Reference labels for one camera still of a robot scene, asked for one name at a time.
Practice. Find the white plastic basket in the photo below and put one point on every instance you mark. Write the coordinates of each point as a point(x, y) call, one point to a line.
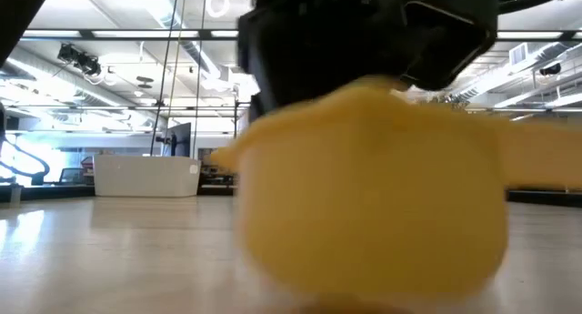
point(145, 175)

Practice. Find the yellow measuring cup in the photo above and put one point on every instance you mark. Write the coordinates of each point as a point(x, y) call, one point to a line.
point(364, 205)

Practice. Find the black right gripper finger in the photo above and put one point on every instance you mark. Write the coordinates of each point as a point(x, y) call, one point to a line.
point(445, 45)

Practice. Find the black aluminium table frame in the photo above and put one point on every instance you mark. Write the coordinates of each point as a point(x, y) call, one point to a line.
point(45, 192)

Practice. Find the black ceiling light fixture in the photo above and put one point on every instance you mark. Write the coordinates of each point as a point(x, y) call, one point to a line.
point(79, 59)

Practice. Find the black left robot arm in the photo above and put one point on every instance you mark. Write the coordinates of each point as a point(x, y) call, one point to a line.
point(18, 13)

